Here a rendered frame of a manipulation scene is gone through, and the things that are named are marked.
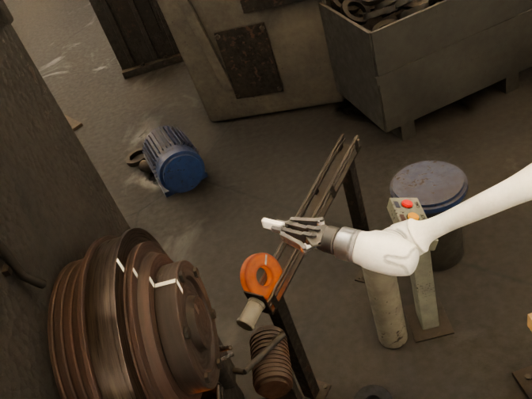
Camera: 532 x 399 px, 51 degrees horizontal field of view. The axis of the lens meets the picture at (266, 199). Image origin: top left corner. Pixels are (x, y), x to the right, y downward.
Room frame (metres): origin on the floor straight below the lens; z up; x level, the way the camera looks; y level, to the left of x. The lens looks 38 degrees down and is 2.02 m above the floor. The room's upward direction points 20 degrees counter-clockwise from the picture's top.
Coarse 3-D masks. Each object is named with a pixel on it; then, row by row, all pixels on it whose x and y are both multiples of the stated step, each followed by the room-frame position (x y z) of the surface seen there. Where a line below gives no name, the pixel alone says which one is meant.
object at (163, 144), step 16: (160, 128) 3.20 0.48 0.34; (176, 128) 3.24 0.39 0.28; (144, 144) 3.17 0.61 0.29; (160, 144) 3.05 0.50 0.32; (176, 144) 2.99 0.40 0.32; (192, 144) 3.06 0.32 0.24; (160, 160) 2.90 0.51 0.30; (176, 160) 2.85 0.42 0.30; (192, 160) 2.87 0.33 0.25; (160, 176) 2.84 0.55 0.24; (176, 176) 2.84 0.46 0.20; (192, 176) 2.86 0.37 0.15; (176, 192) 2.85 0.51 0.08
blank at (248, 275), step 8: (256, 256) 1.33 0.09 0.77; (264, 256) 1.34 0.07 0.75; (272, 256) 1.35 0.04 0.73; (248, 264) 1.30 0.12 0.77; (256, 264) 1.31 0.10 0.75; (264, 264) 1.32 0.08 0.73; (272, 264) 1.33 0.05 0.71; (240, 272) 1.30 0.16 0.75; (248, 272) 1.29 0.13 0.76; (272, 272) 1.31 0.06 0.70; (280, 272) 1.32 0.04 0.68; (248, 280) 1.27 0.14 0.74; (256, 280) 1.27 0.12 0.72; (272, 280) 1.29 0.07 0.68; (248, 288) 1.25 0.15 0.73; (256, 288) 1.26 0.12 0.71; (264, 288) 1.26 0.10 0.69; (272, 288) 1.27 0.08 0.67; (264, 296) 1.24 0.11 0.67
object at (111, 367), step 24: (120, 240) 0.90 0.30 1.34; (144, 240) 1.00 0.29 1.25; (96, 264) 0.85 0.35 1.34; (96, 288) 0.79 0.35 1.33; (120, 288) 0.79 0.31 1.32; (96, 312) 0.75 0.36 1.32; (120, 312) 0.74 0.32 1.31; (96, 336) 0.71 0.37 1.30; (120, 336) 0.70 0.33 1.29; (96, 360) 0.68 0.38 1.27; (120, 360) 0.66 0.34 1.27; (120, 384) 0.65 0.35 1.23
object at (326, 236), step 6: (324, 228) 1.14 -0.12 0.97; (330, 228) 1.10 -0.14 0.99; (336, 228) 1.10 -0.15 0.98; (318, 234) 1.12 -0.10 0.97; (324, 234) 1.09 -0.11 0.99; (330, 234) 1.08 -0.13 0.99; (306, 240) 1.12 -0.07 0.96; (312, 240) 1.11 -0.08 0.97; (318, 240) 1.10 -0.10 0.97; (324, 240) 1.08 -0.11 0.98; (330, 240) 1.07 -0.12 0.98; (318, 246) 1.08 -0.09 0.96; (324, 246) 1.07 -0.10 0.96; (330, 246) 1.06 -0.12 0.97; (324, 252) 1.08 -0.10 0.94; (330, 252) 1.06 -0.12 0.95
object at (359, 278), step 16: (352, 176) 1.74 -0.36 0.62; (352, 192) 1.75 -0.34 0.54; (352, 208) 1.76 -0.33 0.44; (352, 224) 1.77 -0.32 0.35; (272, 320) 1.28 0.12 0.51; (288, 320) 1.27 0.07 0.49; (288, 336) 1.25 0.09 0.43; (304, 352) 1.28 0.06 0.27; (304, 368) 1.26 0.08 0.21; (304, 384) 1.26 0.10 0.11; (320, 384) 1.31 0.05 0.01
